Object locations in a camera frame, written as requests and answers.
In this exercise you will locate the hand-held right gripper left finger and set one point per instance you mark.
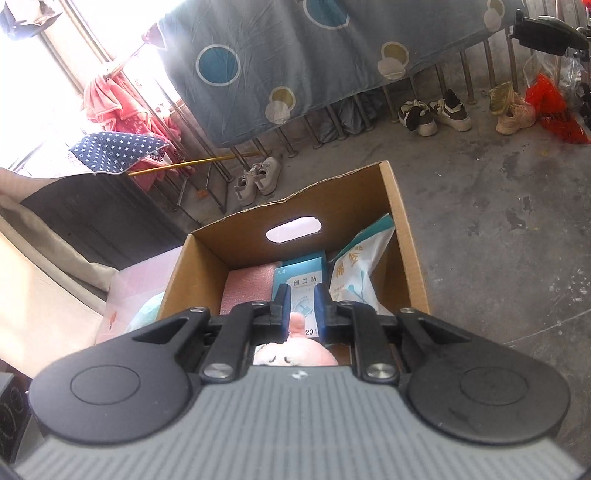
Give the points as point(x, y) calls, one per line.
point(286, 318)

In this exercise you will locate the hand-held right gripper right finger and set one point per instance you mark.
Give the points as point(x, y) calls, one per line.
point(319, 318)

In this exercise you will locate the pink plush doll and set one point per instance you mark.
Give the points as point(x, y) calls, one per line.
point(295, 355)

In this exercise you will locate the white and teal box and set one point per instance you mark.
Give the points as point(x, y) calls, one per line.
point(302, 277)

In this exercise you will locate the cardboard box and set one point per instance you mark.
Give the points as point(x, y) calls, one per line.
point(231, 240)

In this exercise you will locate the pale green plastic bag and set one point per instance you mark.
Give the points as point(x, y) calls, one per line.
point(145, 314)

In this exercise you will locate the pink textured pad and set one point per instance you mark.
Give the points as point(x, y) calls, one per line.
point(249, 288)

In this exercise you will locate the white and teal packet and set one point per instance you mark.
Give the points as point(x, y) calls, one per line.
point(360, 272)

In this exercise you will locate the white sneaker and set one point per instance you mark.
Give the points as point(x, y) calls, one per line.
point(268, 175)
point(244, 187)

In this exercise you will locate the yellow stick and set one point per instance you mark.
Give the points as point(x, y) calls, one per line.
point(194, 164)

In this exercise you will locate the grey cloth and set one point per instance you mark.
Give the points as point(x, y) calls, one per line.
point(355, 117)

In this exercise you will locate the black and white shoe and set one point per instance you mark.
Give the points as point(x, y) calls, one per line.
point(418, 120)
point(452, 113)

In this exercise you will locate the navy star-print cloth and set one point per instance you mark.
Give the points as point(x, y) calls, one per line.
point(115, 150)

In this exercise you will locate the grey bedsheet with circles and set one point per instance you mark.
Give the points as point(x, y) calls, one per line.
point(323, 60)

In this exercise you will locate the pink hanging cloth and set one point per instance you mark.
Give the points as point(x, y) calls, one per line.
point(115, 101)

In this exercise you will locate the beige shoe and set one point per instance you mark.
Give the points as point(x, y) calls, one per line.
point(503, 97)
point(515, 117)

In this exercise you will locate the metal railing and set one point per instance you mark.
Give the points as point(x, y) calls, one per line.
point(467, 74)

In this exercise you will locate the red plastic bag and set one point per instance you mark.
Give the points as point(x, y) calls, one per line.
point(554, 110)

